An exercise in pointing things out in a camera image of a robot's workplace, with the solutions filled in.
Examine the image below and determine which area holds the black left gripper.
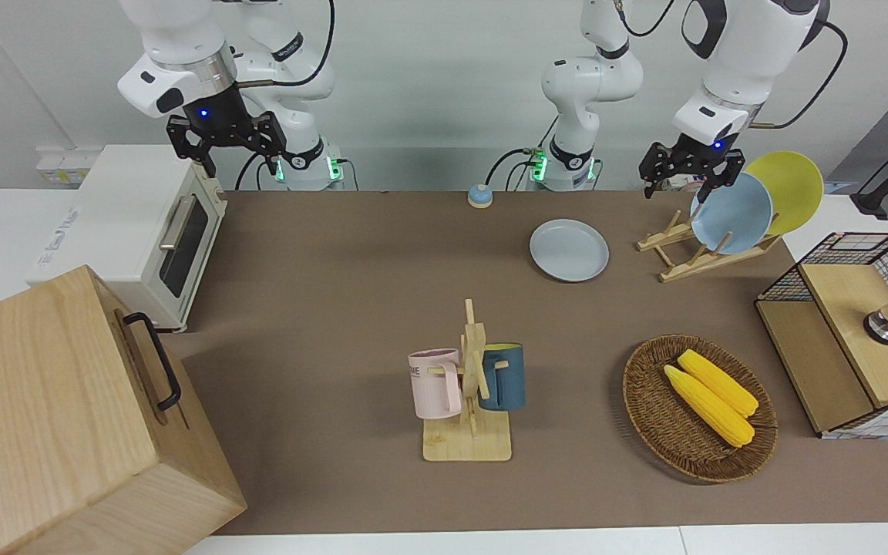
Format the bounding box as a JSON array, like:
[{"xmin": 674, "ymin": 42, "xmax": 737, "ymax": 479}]
[{"xmin": 639, "ymin": 135, "xmax": 745, "ymax": 205}]

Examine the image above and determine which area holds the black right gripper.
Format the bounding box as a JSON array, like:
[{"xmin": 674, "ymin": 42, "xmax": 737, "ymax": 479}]
[{"xmin": 166, "ymin": 83, "xmax": 288, "ymax": 180}]

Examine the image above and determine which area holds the gray plate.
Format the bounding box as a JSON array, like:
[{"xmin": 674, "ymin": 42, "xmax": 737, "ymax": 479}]
[{"xmin": 530, "ymin": 219, "xmax": 611, "ymax": 283}]

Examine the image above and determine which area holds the light blue plate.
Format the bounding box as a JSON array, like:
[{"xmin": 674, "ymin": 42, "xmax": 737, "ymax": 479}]
[{"xmin": 691, "ymin": 172, "xmax": 774, "ymax": 255}]

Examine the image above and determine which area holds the wooden plate rack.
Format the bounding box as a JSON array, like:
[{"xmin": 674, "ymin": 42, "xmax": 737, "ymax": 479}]
[{"xmin": 636, "ymin": 210, "xmax": 784, "ymax": 284}]

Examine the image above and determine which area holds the yellow plate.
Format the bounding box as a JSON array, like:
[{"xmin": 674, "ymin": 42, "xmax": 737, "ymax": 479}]
[{"xmin": 745, "ymin": 151, "xmax": 825, "ymax": 237}]

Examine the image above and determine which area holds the white toaster oven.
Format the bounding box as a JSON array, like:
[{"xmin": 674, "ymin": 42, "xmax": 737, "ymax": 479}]
[{"xmin": 25, "ymin": 144, "xmax": 227, "ymax": 334}]

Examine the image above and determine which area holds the brown table mat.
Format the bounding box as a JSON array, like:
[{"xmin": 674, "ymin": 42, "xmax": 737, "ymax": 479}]
[{"xmin": 159, "ymin": 190, "xmax": 888, "ymax": 536}]

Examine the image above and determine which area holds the yellow corn cob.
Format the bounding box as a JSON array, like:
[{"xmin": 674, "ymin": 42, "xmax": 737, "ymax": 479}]
[
  {"xmin": 664, "ymin": 365, "xmax": 755, "ymax": 448},
  {"xmin": 678, "ymin": 349, "xmax": 759, "ymax": 418}
]

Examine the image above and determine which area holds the brown wicker basket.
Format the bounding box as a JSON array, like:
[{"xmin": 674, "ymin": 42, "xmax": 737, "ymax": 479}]
[{"xmin": 623, "ymin": 334, "xmax": 779, "ymax": 484}]

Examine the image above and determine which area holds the dark blue mug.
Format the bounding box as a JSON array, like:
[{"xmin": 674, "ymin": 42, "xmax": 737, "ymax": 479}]
[{"xmin": 478, "ymin": 343, "xmax": 526, "ymax": 412}]

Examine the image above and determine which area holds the wooden drawer cabinet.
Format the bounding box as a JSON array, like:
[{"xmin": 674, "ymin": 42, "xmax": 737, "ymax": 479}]
[{"xmin": 0, "ymin": 264, "xmax": 247, "ymax": 555}]

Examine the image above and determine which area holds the pink mug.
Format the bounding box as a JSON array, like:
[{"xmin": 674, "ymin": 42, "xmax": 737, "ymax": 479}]
[{"xmin": 409, "ymin": 348, "xmax": 463, "ymax": 420}]

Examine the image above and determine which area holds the wooden mug tree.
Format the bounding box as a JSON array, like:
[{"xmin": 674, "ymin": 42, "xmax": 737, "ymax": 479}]
[{"xmin": 422, "ymin": 299, "xmax": 513, "ymax": 463}]

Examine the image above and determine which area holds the black right arm base cable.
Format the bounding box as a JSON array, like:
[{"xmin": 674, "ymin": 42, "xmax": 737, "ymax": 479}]
[{"xmin": 234, "ymin": 150, "xmax": 283, "ymax": 191}]

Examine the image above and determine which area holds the black arm base cable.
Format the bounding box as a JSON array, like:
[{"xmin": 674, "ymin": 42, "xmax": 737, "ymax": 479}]
[
  {"xmin": 234, "ymin": 150, "xmax": 283, "ymax": 191},
  {"xmin": 484, "ymin": 116, "xmax": 560, "ymax": 191}
]

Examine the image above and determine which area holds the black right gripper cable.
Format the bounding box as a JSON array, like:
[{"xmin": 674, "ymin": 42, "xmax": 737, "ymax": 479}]
[{"xmin": 237, "ymin": 0, "xmax": 337, "ymax": 88}]

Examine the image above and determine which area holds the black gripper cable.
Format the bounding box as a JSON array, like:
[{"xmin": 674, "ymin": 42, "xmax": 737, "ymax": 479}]
[
  {"xmin": 237, "ymin": 0, "xmax": 337, "ymax": 88},
  {"xmin": 748, "ymin": 17, "xmax": 849, "ymax": 130}
]

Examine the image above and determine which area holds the white wall socket box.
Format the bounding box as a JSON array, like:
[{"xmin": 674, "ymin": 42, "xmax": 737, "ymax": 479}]
[{"xmin": 35, "ymin": 149, "xmax": 102, "ymax": 186}]

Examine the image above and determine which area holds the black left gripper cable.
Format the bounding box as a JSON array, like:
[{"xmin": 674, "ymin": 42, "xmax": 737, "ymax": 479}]
[{"xmin": 748, "ymin": 17, "xmax": 849, "ymax": 130}]

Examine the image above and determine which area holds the black left arm base cable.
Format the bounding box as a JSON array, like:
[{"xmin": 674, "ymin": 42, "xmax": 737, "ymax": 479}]
[{"xmin": 484, "ymin": 116, "xmax": 560, "ymax": 191}]

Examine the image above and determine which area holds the wooden shelf with wire grid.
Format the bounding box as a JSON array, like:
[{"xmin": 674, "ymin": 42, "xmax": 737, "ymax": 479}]
[{"xmin": 755, "ymin": 231, "xmax": 888, "ymax": 440}]

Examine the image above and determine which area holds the black cabinet handle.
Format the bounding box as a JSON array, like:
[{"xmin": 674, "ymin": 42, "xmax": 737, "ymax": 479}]
[{"xmin": 123, "ymin": 312, "xmax": 182, "ymax": 412}]

